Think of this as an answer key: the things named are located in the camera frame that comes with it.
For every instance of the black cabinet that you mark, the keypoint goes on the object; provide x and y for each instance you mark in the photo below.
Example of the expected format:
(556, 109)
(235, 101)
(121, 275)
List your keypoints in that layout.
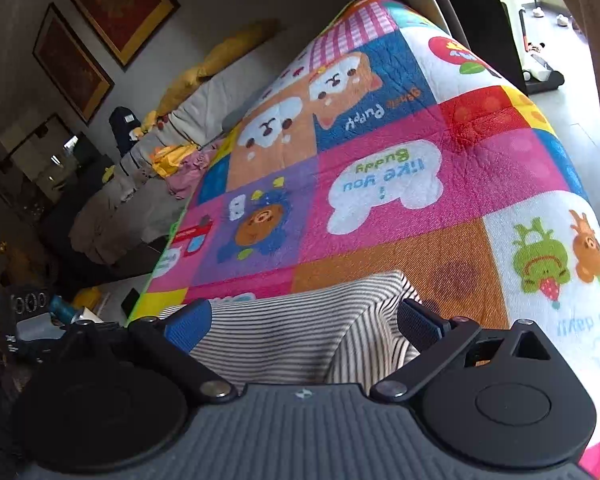
(40, 170)

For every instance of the small gold framed picture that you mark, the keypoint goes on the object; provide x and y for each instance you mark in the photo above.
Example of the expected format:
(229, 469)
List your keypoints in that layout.
(72, 65)

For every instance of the dark navy bag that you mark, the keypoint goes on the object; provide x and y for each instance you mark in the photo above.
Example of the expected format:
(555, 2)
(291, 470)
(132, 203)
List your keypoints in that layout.
(123, 127)

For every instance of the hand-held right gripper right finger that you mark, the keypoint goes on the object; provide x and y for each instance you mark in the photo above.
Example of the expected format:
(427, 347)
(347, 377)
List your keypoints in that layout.
(420, 329)

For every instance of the yellow and orange garment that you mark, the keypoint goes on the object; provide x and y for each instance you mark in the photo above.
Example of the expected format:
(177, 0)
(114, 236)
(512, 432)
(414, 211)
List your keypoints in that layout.
(172, 157)

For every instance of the yellow pillow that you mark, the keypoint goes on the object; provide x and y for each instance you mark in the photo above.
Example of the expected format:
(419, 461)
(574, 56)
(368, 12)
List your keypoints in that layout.
(215, 60)

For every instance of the pink garment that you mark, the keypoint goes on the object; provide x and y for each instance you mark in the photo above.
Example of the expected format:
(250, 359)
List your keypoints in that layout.
(192, 172)

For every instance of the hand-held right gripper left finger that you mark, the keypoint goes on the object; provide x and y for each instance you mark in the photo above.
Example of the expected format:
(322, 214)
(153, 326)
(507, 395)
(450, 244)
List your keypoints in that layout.
(190, 324)

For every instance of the large gold framed picture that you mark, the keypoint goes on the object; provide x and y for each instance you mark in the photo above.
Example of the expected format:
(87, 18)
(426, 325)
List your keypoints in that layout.
(117, 5)

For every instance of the colourful cartoon printed blanket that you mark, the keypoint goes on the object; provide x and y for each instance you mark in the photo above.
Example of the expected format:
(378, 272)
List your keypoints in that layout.
(395, 175)

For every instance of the grey sofa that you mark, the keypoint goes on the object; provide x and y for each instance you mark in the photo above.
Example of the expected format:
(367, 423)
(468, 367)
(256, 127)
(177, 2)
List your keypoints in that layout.
(170, 160)

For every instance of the grey cloth pile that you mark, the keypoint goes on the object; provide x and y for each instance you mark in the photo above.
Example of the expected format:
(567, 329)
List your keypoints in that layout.
(105, 220)

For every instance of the striped shirt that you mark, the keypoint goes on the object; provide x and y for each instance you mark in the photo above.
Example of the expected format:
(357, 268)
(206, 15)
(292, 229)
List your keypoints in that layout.
(300, 330)

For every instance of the beige curtain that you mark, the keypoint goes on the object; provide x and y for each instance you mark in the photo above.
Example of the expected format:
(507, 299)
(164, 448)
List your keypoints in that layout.
(595, 35)

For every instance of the white treadmill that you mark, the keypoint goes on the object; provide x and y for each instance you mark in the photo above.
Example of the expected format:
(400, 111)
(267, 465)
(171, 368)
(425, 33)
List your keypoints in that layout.
(530, 35)

